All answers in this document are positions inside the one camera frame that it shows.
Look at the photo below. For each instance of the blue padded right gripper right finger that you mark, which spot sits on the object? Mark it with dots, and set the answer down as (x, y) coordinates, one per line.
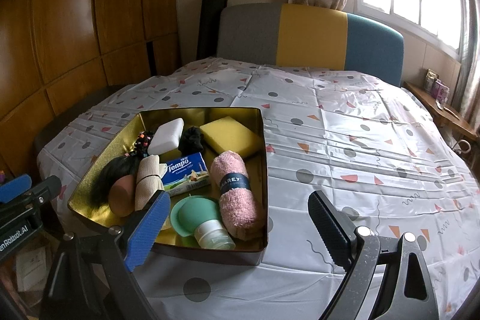
(406, 291)

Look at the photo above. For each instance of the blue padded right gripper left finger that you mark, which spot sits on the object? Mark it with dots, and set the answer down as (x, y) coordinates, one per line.
(92, 277)

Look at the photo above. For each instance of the orange makeup sponge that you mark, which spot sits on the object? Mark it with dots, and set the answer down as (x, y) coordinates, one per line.
(121, 196)

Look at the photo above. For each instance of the beige bandage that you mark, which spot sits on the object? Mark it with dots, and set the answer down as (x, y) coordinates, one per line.
(149, 180)

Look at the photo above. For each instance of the black hair wig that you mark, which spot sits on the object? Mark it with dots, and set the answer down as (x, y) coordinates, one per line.
(116, 169)

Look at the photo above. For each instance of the green silicone travel bottle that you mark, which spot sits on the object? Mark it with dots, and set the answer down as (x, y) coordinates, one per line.
(199, 217)

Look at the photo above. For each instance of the blue Tempo tissue pack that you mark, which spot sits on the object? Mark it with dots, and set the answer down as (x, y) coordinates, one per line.
(185, 174)

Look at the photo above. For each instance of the white soap bar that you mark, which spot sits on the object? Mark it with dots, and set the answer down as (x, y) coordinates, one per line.
(167, 137)

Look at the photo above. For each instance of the pink towel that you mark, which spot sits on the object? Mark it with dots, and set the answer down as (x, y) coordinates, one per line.
(241, 213)

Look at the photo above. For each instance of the yellow cleaning sponge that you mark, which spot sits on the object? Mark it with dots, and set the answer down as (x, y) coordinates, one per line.
(227, 134)

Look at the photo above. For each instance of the red and gold tin box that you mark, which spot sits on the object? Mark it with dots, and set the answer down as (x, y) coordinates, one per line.
(100, 218)

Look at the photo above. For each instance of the patterned white tablecloth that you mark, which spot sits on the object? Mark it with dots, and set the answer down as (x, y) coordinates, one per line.
(366, 144)

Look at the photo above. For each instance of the wooden side table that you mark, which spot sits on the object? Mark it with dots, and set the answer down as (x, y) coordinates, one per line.
(443, 116)

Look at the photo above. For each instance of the purple box on table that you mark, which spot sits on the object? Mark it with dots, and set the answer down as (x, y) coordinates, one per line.
(436, 88)

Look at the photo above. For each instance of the grey yellow teal sofa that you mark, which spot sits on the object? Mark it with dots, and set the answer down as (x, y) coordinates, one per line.
(290, 35)

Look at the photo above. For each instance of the black rolled mat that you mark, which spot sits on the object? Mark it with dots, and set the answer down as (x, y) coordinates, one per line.
(209, 27)

